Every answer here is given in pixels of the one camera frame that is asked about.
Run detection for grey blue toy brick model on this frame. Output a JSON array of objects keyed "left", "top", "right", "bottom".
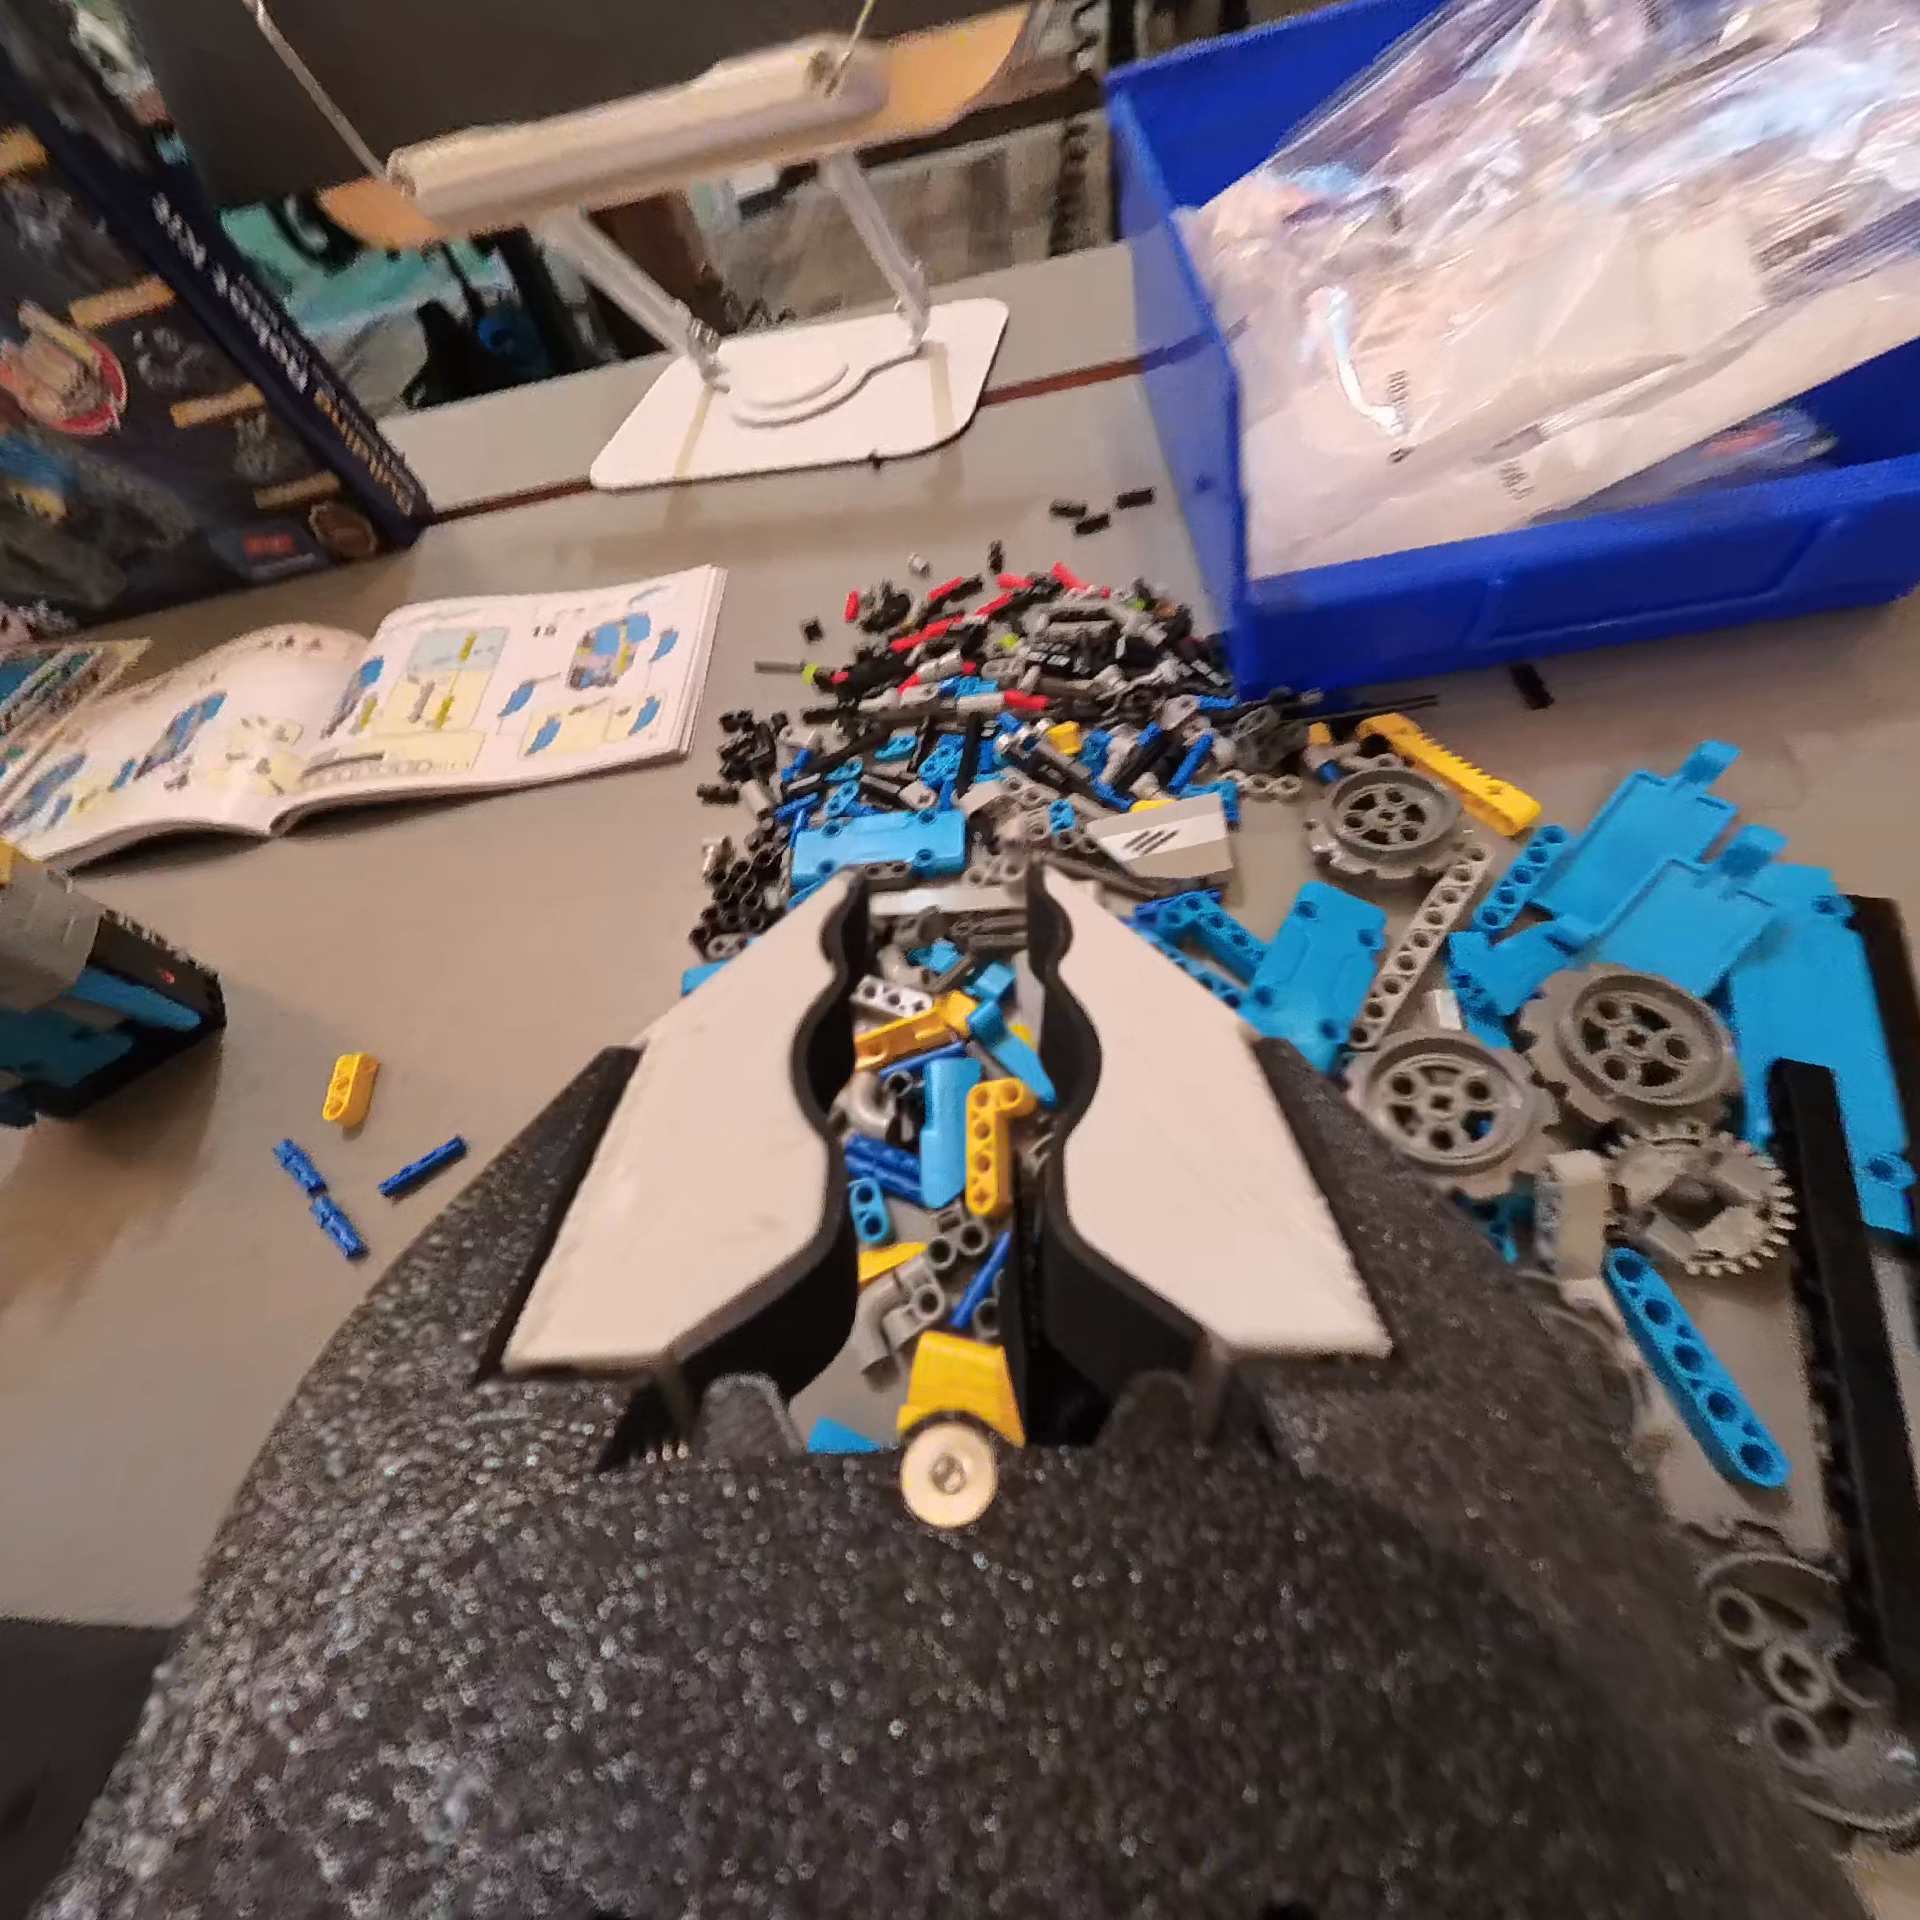
[{"left": 0, "top": 839, "right": 231, "bottom": 1128}]

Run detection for pile of toy brick pieces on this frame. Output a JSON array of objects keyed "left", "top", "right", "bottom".
[{"left": 680, "top": 487, "right": 1920, "bottom": 1839}]

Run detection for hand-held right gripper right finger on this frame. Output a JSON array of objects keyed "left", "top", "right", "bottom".
[{"left": 1027, "top": 865, "right": 1393, "bottom": 1367}]

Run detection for blue sticker sheet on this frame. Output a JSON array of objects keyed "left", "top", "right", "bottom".
[{"left": 0, "top": 638, "right": 156, "bottom": 745}]

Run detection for clear plastic bags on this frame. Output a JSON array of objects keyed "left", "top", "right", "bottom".
[{"left": 1177, "top": 0, "right": 1920, "bottom": 578}]

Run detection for white book stand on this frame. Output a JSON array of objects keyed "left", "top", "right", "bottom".
[{"left": 246, "top": 0, "right": 1040, "bottom": 494}]

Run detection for instruction booklet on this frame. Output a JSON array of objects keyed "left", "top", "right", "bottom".
[{"left": 0, "top": 562, "right": 728, "bottom": 872}]

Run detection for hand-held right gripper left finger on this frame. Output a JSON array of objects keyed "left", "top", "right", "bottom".
[{"left": 503, "top": 870, "right": 875, "bottom": 1377}]

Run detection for dark printed toy set box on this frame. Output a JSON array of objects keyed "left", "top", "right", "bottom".
[{"left": 0, "top": 0, "right": 441, "bottom": 632}]

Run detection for blue plastic bin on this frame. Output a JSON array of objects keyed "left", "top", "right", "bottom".
[{"left": 1101, "top": 0, "right": 1920, "bottom": 700}]

